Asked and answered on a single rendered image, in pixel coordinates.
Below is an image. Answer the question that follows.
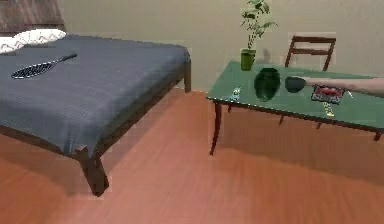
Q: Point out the black tennis racket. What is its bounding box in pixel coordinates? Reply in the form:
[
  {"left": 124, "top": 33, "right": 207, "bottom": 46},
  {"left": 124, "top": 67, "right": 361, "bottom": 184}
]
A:
[{"left": 10, "top": 52, "right": 78, "bottom": 80}]

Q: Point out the green potted house plant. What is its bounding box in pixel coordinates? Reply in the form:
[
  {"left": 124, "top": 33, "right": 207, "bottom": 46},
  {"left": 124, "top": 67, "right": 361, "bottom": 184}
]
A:
[{"left": 239, "top": 0, "right": 279, "bottom": 72}]

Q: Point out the white patterned pillow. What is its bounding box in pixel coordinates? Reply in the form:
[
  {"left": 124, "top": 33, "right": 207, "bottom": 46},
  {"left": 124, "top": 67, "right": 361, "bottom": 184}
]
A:
[
  {"left": 0, "top": 36, "right": 26, "bottom": 55},
  {"left": 13, "top": 28, "right": 67, "bottom": 45}
]

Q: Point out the small yellow key chain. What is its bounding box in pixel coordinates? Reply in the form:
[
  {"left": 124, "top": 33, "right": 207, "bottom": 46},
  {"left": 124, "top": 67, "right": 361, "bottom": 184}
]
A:
[{"left": 322, "top": 101, "right": 335, "bottom": 118}]

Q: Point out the bed with grey blanket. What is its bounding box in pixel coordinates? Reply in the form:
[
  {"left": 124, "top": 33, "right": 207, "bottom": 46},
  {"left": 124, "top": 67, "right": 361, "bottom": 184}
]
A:
[{"left": 0, "top": 0, "right": 193, "bottom": 198}]

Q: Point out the dark green vase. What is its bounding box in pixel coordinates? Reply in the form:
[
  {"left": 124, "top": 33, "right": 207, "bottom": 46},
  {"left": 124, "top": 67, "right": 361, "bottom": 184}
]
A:
[{"left": 253, "top": 67, "right": 282, "bottom": 102}]

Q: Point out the brown wooden chair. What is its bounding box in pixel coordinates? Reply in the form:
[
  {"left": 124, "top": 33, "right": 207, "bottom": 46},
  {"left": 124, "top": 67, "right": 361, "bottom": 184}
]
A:
[{"left": 284, "top": 34, "right": 337, "bottom": 72}]

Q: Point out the small teal bottle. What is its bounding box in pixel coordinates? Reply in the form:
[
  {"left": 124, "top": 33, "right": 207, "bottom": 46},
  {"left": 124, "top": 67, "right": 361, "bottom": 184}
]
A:
[{"left": 230, "top": 85, "right": 242, "bottom": 103}]

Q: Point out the green top wooden table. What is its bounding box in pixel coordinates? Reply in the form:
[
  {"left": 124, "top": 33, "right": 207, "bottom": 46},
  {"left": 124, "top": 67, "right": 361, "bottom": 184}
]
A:
[{"left": 206, "top": 60, "right": 384, "bottom": 157}]

